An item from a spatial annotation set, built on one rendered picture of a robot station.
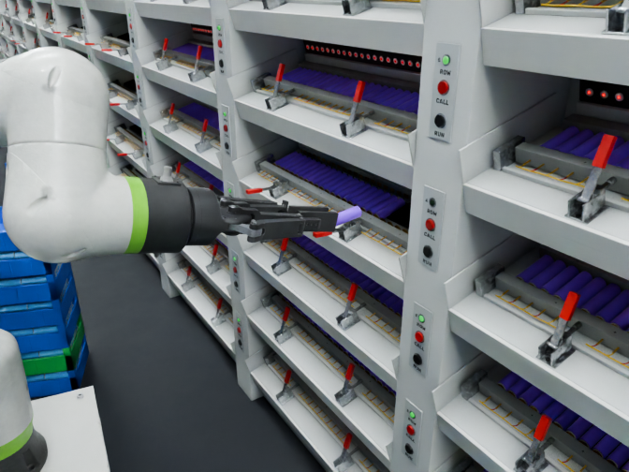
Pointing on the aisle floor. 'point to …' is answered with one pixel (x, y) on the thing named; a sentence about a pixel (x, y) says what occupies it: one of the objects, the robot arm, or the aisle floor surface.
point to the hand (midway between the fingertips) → (312, 218)
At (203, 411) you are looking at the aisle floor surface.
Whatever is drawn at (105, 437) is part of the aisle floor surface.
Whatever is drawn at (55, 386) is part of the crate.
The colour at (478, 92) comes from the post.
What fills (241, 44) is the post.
